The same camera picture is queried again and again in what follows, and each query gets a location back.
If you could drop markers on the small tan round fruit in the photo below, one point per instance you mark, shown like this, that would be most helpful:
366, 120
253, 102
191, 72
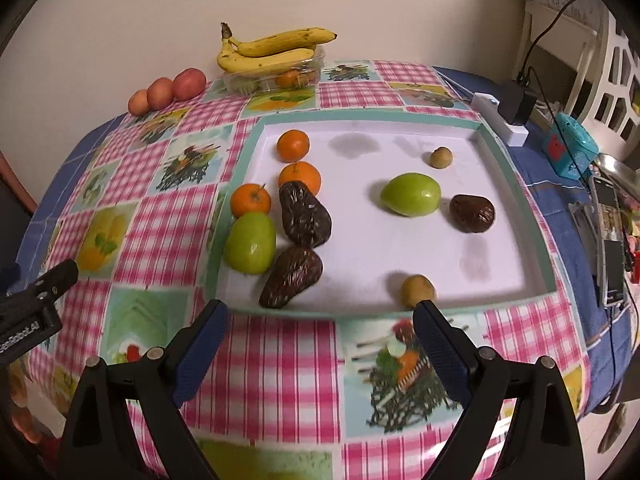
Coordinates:
441, 158

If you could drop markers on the clear plastic fruit container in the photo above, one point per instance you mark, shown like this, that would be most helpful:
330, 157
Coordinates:
300, 76

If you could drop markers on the orange tangerine with stem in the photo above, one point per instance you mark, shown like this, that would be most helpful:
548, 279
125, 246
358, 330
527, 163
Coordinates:
250, 197

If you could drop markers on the yellow banana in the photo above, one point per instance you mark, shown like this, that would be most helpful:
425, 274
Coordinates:
303, 38
231, 62

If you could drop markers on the middle red apple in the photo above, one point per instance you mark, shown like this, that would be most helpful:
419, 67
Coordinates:
159, 93

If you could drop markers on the teal toy box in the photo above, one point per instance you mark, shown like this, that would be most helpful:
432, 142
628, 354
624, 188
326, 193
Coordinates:
569, 147

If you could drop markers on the smartphone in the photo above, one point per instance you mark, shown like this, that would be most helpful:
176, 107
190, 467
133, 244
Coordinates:
610, 239

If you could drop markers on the pink checkered fruit tablecloth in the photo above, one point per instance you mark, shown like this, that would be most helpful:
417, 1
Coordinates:
284, 398

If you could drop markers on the large red apple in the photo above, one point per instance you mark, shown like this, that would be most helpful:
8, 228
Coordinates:
188, 84

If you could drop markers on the dark avocado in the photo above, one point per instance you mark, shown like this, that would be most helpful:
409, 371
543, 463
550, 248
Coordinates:
305, 221
295, 270

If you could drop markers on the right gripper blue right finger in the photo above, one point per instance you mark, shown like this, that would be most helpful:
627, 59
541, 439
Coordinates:
542, 441

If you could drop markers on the white chair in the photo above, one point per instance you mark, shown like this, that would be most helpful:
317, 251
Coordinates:
604, 96

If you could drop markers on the lower yellow banana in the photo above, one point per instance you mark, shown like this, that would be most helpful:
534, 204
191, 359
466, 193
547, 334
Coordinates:
231, 62

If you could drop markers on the person's left hand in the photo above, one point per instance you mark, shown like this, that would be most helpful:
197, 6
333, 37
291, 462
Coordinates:
23, 394

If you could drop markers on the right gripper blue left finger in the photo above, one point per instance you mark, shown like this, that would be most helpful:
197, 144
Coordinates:
99, 440

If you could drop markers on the upper yellow banana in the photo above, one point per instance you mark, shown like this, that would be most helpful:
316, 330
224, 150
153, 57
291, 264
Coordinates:
303, 38

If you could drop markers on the white foam tray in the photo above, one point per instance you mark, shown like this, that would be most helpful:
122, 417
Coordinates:
371, 249

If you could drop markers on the middle orange tangerine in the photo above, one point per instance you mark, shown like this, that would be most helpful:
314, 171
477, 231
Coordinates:
302, 172

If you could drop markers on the small brown kiwi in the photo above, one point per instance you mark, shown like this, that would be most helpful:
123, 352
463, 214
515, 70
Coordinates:
416, 288

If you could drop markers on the black power adapter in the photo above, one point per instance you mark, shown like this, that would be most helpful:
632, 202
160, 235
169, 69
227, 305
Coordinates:
516, 103

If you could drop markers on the small orange apple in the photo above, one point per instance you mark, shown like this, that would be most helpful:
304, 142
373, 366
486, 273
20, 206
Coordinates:
138, 104

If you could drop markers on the elongated green mango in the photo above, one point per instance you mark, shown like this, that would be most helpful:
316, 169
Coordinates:
251, 244

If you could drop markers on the white power strip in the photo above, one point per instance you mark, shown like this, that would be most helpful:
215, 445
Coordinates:
486, 105

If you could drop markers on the dark brown wrinkled fruit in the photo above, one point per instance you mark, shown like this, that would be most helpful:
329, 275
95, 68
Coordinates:
472, 213

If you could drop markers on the far orange tangerine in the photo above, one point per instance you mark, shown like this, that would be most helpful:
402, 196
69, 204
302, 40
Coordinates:
293, 145

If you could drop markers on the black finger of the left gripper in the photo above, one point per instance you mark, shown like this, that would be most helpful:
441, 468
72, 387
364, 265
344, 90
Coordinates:
56, 282

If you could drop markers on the round green apple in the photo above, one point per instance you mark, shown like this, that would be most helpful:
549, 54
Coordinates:
411, 195

